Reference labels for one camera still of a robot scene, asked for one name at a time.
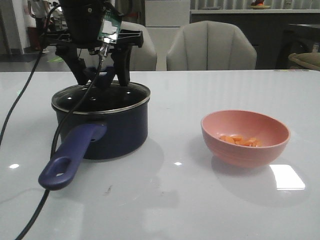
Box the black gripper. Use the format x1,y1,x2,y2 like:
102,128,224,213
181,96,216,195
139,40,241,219
43,0,144,87

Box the glass lid with blue knob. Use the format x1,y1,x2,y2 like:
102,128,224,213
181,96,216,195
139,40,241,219
51,65,151,115

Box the orange ham slices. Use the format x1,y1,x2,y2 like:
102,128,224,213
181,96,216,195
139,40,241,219
219,135,262,147

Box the pink bowl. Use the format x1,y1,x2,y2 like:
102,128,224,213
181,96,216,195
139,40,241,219
201,110,291,168

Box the green circuit board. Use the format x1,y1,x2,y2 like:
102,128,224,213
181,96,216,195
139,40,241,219
97,10,122,44

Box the left beige chair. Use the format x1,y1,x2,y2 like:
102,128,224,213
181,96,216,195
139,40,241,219
121,21,158,71

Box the beige chair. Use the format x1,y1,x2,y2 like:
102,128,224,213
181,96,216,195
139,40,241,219
121,21,158,71
166,20,257,71

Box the standing person in background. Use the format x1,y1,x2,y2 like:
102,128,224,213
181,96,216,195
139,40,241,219
27,0,50,43

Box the white cabinet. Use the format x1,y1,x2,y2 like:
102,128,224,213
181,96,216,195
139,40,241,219
144,0,191,71

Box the dark blue saucepan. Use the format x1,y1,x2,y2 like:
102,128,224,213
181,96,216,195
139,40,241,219
38,99,149,191

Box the right beige chair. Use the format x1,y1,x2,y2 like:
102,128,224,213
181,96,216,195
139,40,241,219
166,20,257,71

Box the fruit plate on counter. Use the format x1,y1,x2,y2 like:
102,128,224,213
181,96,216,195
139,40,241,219
248,0,271,10

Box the dark counter with white top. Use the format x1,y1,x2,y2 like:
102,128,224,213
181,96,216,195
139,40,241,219
189,9,320,70

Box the beige cushion seat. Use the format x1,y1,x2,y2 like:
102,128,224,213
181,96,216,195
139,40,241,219
288,52,320,71

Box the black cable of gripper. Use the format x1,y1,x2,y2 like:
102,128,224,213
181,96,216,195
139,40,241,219
0,6,106,240

